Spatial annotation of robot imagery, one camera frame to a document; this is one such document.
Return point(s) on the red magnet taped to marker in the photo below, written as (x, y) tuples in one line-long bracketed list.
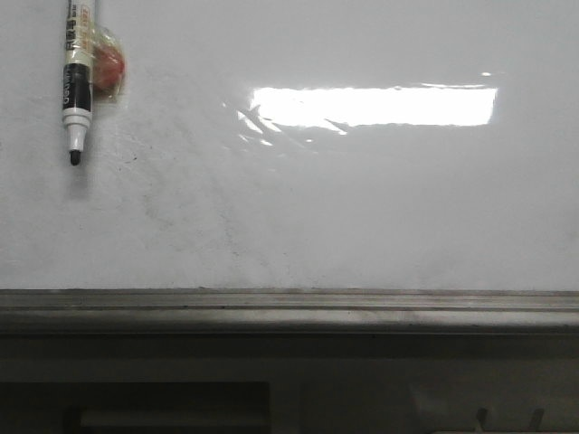
[(109, 64)]

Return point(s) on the grey metal whiteboard tray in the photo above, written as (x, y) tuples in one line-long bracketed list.
[(286, 311)]

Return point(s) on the white whiteboard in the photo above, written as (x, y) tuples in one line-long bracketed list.
[(298, 144)]

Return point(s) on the black and white whiteboard marker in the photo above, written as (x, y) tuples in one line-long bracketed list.
[(77, 83)]

